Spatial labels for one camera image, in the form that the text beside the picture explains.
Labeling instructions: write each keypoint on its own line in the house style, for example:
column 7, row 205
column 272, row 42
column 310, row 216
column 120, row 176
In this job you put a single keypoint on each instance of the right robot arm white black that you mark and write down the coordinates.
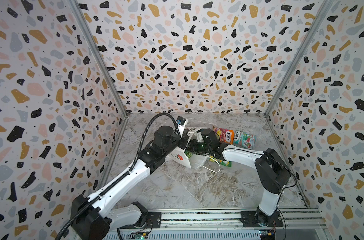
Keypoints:
column 273, row 172

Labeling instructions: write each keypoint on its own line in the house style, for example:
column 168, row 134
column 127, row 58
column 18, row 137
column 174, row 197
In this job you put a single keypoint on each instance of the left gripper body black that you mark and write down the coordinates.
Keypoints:
column 181, row 142

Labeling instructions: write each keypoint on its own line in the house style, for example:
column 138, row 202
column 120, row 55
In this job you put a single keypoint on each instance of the left green circuit board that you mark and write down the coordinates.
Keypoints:
column 138, row 235

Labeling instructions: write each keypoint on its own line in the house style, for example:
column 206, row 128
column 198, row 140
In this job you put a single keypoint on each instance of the left corner aluminium post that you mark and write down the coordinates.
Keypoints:
column 74, row 6

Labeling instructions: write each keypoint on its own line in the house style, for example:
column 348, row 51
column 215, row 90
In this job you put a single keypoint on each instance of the right corner aluminium post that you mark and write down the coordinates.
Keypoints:
column 321, row 14

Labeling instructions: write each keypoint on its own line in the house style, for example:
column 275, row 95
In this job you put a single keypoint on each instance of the green snack packet in bag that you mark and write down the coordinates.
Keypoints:
column 188, row 154

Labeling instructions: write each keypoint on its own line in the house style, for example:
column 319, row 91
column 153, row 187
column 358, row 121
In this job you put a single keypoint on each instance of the right circuit board with wires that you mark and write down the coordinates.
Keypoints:
column 267, row 235

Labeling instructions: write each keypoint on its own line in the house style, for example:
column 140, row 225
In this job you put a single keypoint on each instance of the corner aluminium post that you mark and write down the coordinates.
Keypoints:
column 74, row 6
column 321, row 14

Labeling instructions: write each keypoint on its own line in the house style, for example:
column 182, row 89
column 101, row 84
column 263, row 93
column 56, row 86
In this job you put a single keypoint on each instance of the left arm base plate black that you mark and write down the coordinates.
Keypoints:
column 149, row 220

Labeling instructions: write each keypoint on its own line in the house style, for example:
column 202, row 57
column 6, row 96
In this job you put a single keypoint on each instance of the green snack packet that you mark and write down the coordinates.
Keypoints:
column 188, row 154
column 221, row 162

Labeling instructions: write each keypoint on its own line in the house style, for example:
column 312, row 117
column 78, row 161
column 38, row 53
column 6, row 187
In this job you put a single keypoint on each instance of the white paper bag red flower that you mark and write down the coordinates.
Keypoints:
column 195, row 155

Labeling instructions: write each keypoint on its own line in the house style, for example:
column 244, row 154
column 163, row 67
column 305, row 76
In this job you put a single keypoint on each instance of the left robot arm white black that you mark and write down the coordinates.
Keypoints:
column 95, row 215

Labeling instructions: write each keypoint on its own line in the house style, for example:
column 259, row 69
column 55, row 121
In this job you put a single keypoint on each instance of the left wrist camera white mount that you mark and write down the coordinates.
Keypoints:
column 181, row 124

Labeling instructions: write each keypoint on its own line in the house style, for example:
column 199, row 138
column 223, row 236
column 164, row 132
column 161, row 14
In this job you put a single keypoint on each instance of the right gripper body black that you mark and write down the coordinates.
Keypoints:
column 195, row 145

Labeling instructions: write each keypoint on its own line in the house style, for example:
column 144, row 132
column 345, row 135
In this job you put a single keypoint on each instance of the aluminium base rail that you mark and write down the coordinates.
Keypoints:
column 225, row 224

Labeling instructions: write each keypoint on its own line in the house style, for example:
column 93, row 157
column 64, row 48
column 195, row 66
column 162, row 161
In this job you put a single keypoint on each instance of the teal pink Fox's candy packet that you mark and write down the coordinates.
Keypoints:
column 244, row 140

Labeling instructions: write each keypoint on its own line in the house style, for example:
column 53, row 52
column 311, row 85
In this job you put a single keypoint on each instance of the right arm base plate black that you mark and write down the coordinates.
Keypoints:
column 255, row 219

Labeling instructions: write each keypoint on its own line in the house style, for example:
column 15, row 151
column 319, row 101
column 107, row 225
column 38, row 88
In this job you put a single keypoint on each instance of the orange pink Fox's candy packet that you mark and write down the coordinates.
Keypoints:
column 225, row 135

